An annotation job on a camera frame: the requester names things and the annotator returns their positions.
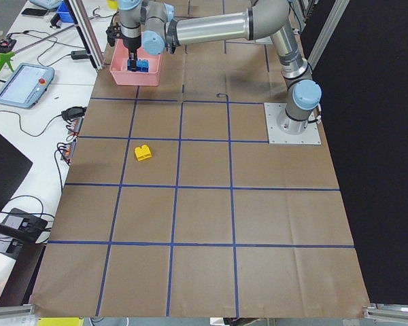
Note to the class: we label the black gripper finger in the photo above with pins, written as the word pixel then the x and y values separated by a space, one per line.
pixel 132 65

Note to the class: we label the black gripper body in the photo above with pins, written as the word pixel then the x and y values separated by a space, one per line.
pixel 132 43

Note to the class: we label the blue toy block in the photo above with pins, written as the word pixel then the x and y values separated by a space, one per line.
pixel 142 65

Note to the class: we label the yellow toy block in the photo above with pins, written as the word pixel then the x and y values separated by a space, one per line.
pixel 142 152

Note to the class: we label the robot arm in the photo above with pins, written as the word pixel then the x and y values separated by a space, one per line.
pixel 153 26

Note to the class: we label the pink plastic box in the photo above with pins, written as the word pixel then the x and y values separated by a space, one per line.
pixel 124 77

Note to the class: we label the black device box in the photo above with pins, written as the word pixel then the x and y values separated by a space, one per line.
pixel 21 226

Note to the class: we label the black power adapter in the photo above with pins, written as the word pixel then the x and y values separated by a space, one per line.
pixel 79 55

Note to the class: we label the black usb hub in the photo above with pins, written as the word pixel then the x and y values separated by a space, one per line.
pixel 73 113

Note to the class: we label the blue storage bin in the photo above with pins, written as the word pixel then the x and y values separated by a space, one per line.
pixel 62 14

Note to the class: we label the teach pendant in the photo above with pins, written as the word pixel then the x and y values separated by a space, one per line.
pixel 26 85

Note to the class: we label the grabber reach tool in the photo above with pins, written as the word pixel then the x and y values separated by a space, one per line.
pixel 6 57

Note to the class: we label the aluminium frame post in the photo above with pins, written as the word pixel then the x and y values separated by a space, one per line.
pixel 86 32

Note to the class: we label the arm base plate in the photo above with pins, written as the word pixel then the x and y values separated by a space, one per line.
pixel 282 130

